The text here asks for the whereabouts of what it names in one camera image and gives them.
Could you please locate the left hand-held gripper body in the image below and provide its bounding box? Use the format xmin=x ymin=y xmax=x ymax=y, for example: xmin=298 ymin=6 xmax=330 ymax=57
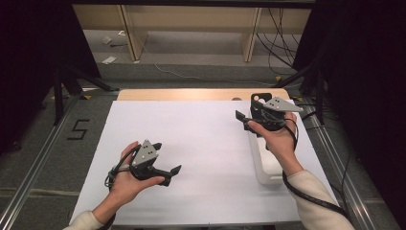
xmin=129 ymin=139 xmax=173 ymax=187

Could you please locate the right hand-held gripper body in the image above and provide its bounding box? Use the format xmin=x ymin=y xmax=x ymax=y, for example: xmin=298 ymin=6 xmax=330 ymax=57
xmin=243 ymin=97 xmax=305 ymax=132

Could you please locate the white plastic box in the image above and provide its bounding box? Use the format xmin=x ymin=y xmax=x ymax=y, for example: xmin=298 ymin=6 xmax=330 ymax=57
xmin=247 ymin=126 xmax=290 ymax=187

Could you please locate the person's right hand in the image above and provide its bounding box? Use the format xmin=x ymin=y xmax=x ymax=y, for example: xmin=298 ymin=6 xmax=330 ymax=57
xmin=248 ymin=112 xmax=300 ymax=156

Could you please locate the person's left hand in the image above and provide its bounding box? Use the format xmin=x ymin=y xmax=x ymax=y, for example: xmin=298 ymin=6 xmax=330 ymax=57
xmin=104 ymin=141 xmax=167 ymax=209

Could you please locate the white table sheet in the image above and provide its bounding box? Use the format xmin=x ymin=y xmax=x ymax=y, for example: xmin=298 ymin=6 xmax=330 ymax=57
xmin=70 ymin=99 xmax=340 ymax=227

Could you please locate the black metal stand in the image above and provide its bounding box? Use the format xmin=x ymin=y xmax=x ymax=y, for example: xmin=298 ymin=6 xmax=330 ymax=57
xmin=52 ymin=65 xmax=121 ymax=127
xmin=272 ymin=60 xmax=327 ymax=127

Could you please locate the wooden table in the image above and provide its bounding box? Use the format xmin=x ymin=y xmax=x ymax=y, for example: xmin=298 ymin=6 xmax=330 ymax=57
xmin=116 ymin=88 xmax=291 ymax=103

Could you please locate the dark curtain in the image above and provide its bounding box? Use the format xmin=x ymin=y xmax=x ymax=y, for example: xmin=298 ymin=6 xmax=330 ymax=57
xmin=0 ymin=0 xmax=102 ymax=156
xmin=291 ymin=0 xmax=406 ymax=222

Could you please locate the wooden shelf unit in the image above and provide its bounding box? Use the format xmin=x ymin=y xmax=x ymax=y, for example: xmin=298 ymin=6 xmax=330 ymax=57
xmin=72 ymin=3 xmax=312 ymax=63

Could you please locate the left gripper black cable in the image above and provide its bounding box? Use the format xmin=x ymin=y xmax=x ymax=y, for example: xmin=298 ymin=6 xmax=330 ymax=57
xmin=97 ymin=145 xmax=142 ymax=230

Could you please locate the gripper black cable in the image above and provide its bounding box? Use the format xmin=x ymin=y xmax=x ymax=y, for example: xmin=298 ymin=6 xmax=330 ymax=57
xmin=97 ymin=145 xmax=142 ymax=230
xmin=282 ymin=118 xmax=350 ymax=222

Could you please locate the bundle of black cables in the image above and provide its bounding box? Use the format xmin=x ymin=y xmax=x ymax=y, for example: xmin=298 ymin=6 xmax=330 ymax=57
xmin=256 ymin=8 xmax=303 ymax=77

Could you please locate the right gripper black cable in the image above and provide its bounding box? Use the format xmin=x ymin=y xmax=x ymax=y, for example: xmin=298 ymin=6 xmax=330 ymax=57
xmin=282 ymin=118 xmax=350 ymax=222

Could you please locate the thin black floor cable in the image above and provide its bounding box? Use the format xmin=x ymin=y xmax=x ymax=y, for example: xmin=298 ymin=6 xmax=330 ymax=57
xmin=301 ymin=102 xmax=352 ymax=207

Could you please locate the aluminium floor rail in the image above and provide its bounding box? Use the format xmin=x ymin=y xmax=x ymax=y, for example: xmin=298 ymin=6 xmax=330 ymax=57
xmin=303 ymin=99 xmax=379 ymax=230
xmin=0 ymin=94 xmax=81 ymax=230

